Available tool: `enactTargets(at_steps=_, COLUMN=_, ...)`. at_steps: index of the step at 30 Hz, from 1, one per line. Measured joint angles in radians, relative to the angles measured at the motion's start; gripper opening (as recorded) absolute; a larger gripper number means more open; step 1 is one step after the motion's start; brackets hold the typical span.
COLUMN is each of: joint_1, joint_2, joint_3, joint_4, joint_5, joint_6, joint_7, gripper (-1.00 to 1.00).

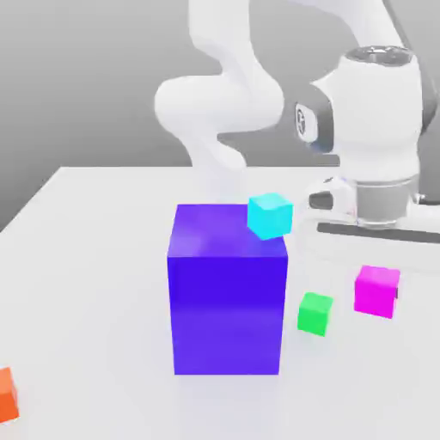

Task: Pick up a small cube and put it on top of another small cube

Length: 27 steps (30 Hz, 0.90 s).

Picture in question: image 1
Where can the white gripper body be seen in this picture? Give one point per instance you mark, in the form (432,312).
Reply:
(343,249)

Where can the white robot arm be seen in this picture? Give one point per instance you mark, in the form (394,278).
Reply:
(227,103)

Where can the small magenta cube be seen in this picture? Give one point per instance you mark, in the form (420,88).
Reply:
(376,294)

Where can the small green cube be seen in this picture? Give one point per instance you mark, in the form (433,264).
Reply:
(314,314)

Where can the small cyan cube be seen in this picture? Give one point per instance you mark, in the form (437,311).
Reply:
(270,216)

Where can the small orange cube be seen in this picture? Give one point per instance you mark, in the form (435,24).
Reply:
(7,398)

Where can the large purple box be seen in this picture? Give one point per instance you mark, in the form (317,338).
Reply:
(227,302)

